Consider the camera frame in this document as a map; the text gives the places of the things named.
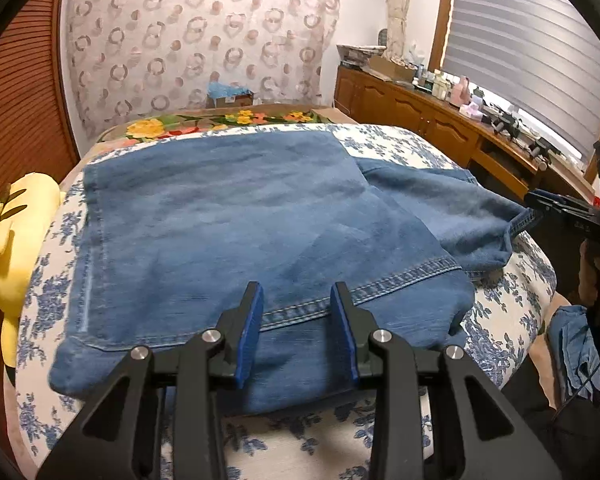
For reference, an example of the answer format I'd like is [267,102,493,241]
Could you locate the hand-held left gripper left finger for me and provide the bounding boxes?
[35,281,266,480]

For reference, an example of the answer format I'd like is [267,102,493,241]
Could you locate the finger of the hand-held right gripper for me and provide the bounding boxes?
[524,189,599,227]

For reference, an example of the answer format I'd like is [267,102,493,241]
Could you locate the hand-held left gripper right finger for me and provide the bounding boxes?
[330,281,564,480]

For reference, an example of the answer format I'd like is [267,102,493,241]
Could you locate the blue denim pants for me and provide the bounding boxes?
[47,130,539,417]

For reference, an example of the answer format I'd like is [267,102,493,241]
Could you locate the person's right hand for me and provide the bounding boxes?
[577,240,600,312]

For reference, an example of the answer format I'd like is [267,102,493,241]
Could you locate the black clamp stand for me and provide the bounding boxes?
[527,137,556,171]
[490,112,521,139]

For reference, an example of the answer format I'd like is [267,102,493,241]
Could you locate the blue cloth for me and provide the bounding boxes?
[549,305,600,402]

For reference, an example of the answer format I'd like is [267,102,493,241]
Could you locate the pink bottle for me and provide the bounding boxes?
[452,76,471,107]

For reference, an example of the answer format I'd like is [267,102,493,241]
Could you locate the group of small bottles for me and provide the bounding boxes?
[415,65,454,99]

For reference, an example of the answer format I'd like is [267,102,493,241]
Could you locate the wooden sideboard cabinet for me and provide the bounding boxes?
[334,64,597,202]

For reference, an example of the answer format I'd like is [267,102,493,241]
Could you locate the blue floral bed sheet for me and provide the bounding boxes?
[17,122,559,480]

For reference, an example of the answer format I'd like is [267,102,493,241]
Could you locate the open flat cardboard box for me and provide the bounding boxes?
[367,55,416,84]

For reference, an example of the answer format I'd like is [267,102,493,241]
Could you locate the yellow flower blanket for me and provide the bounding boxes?
[92,104,342,149]

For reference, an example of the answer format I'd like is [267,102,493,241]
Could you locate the small cardboard box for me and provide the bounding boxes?
[207,91,255,110]

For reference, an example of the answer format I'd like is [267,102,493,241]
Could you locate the stack of magazines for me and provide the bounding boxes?
[336,44,387,66]

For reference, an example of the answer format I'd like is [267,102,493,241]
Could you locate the beige window curtain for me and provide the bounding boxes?
[384,0,414,62]

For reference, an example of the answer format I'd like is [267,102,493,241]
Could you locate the blue plastic bag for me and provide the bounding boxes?
[209,81,251,97]

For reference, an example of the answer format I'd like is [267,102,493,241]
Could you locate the yellow plush toy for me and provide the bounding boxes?
[0,172,62,372]

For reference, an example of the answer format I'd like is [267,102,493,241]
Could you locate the circle patterned sheer curtain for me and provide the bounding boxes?
[62,0,342,142]

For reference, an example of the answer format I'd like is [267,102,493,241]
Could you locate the wooden louvered wardrobe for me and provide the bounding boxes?
[0,0,79,213]

